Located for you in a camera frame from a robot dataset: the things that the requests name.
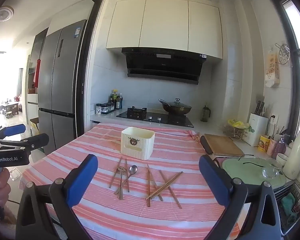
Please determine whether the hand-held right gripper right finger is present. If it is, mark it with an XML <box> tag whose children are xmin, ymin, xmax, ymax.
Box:
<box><xmin>199</xmin><ymin>154</ymin><xmax>282</xmax><ymax>240</ymax></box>

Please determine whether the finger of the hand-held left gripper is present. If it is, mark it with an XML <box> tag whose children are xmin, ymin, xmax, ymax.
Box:
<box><xmin>0</xmin><ymin>133</ymin><xmax>49</xmax><ymax>155</ymax></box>
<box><xmin>0</xmin><ymin>124</ymin><xmax>26</xmax><ymax>142</ymax></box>

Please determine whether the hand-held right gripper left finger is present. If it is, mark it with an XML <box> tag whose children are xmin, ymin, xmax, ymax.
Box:
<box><xmin>15</xmin><ymin>154</ymin><xmax>98</xmax><ymax>240</ymax></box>

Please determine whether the ornate silver metal spoon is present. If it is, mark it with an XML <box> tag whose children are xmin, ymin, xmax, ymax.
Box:
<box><xmin>116</xmin><ymin>166</ymin><xmax>127</xmax><ymax>200</ymax></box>

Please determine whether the plain silver metal spoon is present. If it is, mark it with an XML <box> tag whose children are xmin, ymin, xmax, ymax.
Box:
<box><xmin>114</xmin><ymin>165</ymin><xmax>138</xmax><ymax>195</ymax></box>

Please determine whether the white ribbed utensil holder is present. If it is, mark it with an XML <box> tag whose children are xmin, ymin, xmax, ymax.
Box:
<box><xmin>121</xmin><ymin>127</ymin><xmax>156</xmax><ymax>161</ymax></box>

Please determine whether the person's left hand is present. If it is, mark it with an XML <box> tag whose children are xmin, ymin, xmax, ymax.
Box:
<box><xmin>0</xmin><ymin>167</ymin><xmax>12</xmax><ymax>201</ymax></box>

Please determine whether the black trimmed mat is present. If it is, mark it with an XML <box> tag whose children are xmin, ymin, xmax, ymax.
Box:
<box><xmin>213</xmin><ymin>156</ymin><xmax>227</xmax><ymax>170</ymax></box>

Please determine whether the wooden tea table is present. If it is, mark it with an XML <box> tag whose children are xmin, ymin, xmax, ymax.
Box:
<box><xmin>0</xmin><ymin>100</ymin><xmax>20</xmax><ymax>118</ymax></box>

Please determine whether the light green cutting board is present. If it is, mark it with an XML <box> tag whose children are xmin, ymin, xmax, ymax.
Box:
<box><xmin>221</xmin><ymin>157</ymin><xmax>287</xmax><ymax>188</ymax></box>

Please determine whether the black ribbed grip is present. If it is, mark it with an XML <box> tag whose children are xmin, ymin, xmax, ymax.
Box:
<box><xmin>200</xmin><ymin>135</ymin><xmax>213</xmax><ymax>155</ymax></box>

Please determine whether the wooden cutting board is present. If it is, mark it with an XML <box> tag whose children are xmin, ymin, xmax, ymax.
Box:
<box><xmin>204</xmin><ymin>134</ymin><xmax>245</xmax><ymax>157</ymax></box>

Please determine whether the clear glass cup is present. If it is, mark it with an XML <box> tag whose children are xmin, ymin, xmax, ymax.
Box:
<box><xmin>262</xmin><ymin>158</ymin><xmax>283</xmax><ymax>179</ymax></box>

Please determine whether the yellow plastic bag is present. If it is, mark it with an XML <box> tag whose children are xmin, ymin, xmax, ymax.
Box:
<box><xmin>227</xmin><ymin>119</ymin><xmax>250</xmax><ymax>130</ymax></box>

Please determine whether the yellow cartoon mug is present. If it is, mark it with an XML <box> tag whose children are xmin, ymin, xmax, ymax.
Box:
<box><xmin>258</xmin><ymin>134</ymin><xmax>271</xmax><ymax>153</ymax></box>

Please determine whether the red hanging cloth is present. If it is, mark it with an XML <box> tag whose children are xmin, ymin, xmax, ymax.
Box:
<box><xmin>33</xmin><ymin>59</ymin><xmax>41</xmax><ymax>87</ymax></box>

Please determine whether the pink cup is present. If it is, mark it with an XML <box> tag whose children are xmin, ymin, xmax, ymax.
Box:
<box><xmin>266</xmin><ymin>137</ymin><xmax>277</xmax><ymax>157</ymax></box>

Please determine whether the grey steel refrigerator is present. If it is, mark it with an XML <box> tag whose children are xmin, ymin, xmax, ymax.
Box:
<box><xmin>37</xmin><ymin>19</ymin><xmax>87</xmax><ymax>155</ymax></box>

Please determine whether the white knife block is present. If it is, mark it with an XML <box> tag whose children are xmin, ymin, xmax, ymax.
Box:
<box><xmin>247</xmin><ymin>112</ymin><xmax>269</xmax><ymax>147</ymax></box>

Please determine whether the glass french press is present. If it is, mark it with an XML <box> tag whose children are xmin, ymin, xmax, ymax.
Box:
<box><xmin>201</xmin><ymin>105</ymin><xmax>211</xmax><ymax>122</ymax></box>

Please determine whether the small white cup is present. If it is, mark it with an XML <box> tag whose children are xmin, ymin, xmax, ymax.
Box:
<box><xmin>276</xmin><ymin>153</ymin><xmax>288</xmax><ymax>167</ymax></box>

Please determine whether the pink striped tablecloth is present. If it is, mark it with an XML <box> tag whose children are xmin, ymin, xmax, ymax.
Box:
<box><xmin>19</xmin><ymin>122</ymin><xmax>240</xmax><ymax>240</ymax></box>

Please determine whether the purple bottle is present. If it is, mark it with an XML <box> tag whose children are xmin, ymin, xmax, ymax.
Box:
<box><xmin>275</xmin><ymin>134</ymin><xmax>290</xmax><ymax>160</ymax></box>

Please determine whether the teal dish cloth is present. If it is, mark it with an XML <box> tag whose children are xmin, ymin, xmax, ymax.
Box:
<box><xmin>281</xmin><ymin>194</ymin><xmax>297</xmax><ymax>217</ymax></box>

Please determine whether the dark wok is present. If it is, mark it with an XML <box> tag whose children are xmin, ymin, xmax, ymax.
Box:
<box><xmin>158</xmin><ymin>99</ymin><xmax>192</xmax><ymax>117</ymax></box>

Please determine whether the black glass gas stove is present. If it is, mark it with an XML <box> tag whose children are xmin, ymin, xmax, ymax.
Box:
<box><xmin>116</xmin><ymin>106</ymin><xmax>194</xmax><ymax>128</ymax></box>

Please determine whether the glass wok lid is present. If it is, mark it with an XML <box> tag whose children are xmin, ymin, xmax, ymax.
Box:
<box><xmin>166</xmin><ymin>98</ymin><xmax>190</xmax><ymax>109</ymax></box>

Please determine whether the white thermos jug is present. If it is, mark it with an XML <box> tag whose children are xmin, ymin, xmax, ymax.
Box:
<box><xmin>282</xmin><ymin>122</ymin><xmax>300</xmax><ymax>180</ymax></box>

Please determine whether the round ceiling light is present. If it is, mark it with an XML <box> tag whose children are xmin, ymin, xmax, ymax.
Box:
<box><xmin>0</xmin><ymin>6</ymin><xmax>15</xmax><ymax>22</ymax></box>

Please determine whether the orange printed hanging bag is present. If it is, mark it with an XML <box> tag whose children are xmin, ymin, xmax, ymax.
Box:
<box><xmin>264</xmin><ymin>51</ymin><xmax>280</xmax><ymax>88</ymax></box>

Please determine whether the black range hood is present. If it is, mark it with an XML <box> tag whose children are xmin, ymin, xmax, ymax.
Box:
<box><xmin>121</xmin><ymin>47</ymin><xmax>207</xmax><ymax>85</ymax></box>

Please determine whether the metal steamer rack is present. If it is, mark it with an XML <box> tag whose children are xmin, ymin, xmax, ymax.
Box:
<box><xmin>275</xmin><ymin>43</ymin><xmax>293</xmax><ymax>67</ymax></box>

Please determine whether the black wire rack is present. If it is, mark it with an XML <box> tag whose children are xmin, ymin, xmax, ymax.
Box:
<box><xmin>237</xmin><ymin>154</ymin><xmax>265</xmax><ymax>168</ymax></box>

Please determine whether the metal wire basket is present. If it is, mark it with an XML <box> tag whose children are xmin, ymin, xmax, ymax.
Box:
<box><xmin>224</xmin><ymin>124</ymin><xmax>252</xmax><ymax>140</ymax></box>

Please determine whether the dark door frame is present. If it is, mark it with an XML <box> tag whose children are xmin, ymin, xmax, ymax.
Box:
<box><xmin>67</xmin><ymin>0</ymin><xmax>107</xmax><ymax>140</ymax></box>

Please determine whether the dark window frame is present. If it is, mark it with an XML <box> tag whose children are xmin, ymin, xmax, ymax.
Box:
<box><xmin>272</xmin><ymin>0</ymin><xmax>300</xmax><ymax>135</ymax></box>

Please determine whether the white wall cabinet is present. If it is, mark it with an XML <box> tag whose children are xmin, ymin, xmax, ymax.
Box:
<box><xmin>106</xmin><ymin>0</ymin><xmax>223</xmax><ymax>60</ymax></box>

